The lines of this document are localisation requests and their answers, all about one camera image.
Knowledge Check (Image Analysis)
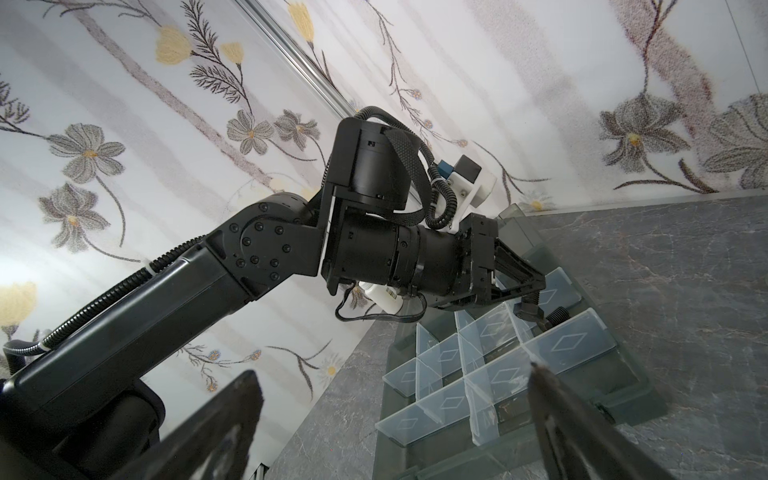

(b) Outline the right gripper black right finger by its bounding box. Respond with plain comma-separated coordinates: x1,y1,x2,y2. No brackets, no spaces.
527,363,672,480

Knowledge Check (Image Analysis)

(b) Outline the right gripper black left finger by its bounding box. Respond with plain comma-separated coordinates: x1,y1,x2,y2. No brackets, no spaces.
113,370,264,479

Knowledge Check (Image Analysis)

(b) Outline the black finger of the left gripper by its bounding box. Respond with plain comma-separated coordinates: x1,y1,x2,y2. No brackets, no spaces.
494,239,546,294
493,287,543,321

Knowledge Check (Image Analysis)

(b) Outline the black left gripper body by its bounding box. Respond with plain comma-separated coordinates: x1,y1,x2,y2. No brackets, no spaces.
456,214,501,308

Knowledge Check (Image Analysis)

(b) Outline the black socket screw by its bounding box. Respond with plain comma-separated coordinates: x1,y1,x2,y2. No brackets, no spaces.
544,307,571,330

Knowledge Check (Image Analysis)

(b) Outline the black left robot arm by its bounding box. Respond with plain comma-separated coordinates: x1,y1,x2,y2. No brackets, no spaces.
1,106,546,479

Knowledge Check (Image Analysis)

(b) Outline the green compartment organizer box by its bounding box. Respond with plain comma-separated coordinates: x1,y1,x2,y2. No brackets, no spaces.
373,206,667,479

